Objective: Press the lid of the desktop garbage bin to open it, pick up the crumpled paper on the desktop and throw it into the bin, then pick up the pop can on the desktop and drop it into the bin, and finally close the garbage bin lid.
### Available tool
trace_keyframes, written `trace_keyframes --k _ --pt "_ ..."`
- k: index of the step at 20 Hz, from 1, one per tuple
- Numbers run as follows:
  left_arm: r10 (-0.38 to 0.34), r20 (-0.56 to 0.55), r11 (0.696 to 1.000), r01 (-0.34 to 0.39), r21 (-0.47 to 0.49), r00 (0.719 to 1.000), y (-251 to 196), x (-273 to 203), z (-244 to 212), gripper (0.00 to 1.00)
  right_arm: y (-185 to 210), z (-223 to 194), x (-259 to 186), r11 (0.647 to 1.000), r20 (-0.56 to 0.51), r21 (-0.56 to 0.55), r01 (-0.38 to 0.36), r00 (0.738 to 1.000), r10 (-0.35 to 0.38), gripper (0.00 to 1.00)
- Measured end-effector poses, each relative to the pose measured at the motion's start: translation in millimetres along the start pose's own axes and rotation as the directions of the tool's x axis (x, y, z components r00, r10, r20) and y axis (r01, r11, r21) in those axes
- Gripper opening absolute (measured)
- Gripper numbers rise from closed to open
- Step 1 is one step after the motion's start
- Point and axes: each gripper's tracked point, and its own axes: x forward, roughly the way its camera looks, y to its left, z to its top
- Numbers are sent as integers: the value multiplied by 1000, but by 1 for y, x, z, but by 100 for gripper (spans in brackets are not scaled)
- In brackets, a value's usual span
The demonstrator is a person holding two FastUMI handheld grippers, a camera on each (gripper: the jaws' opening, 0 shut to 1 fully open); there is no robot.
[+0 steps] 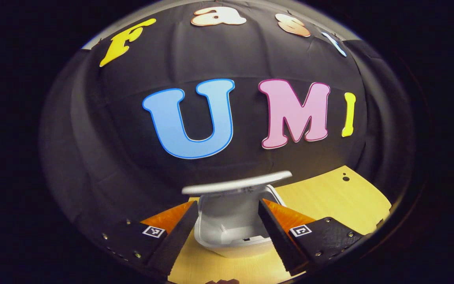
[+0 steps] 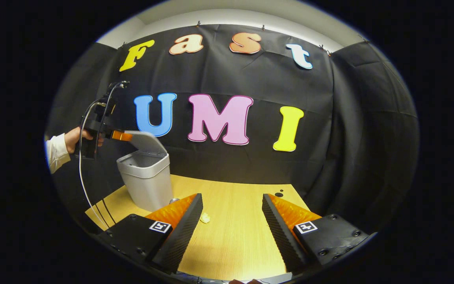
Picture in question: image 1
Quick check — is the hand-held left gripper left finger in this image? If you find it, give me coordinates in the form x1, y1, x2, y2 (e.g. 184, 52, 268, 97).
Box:
101, 200, 199, 277

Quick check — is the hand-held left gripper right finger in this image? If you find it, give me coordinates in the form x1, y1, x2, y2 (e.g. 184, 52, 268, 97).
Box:
258, 198, 366, 277

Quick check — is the white desktop garbage bin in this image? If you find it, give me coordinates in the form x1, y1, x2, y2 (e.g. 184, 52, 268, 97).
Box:
182, 170, 293, 259

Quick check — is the wooden desktop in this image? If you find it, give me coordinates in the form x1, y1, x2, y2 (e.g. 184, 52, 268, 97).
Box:
167, 166, 392, 284

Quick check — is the black backdrop cloth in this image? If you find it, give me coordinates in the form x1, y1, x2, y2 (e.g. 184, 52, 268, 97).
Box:
40, 0, 417, 253

